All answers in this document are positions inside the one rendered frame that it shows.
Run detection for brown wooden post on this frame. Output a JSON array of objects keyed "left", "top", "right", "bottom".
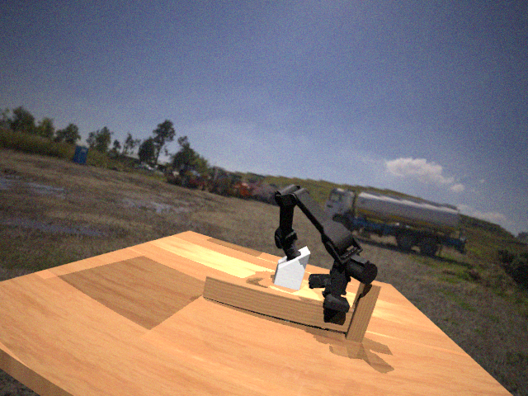
[{"left": 344, "top": 281, "right": 382, "bottom": 342}]

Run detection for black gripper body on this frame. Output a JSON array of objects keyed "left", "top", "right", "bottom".
[{"left": 324, "top": 269, "right": 351, "bottom": 313}]

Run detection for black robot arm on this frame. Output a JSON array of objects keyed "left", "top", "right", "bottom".
[{"left": 275, "top": 184, "right": 377, "bottom": 292}]

